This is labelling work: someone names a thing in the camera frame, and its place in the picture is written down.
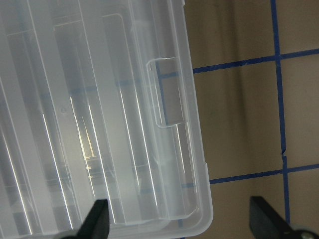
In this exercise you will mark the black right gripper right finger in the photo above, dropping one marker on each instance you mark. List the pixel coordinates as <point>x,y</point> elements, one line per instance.
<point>266,223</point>

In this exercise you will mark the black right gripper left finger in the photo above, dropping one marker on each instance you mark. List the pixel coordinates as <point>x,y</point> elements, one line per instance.
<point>97,223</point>

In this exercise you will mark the clear plastic box lid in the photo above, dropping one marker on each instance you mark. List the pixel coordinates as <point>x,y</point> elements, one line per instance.
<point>97,101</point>

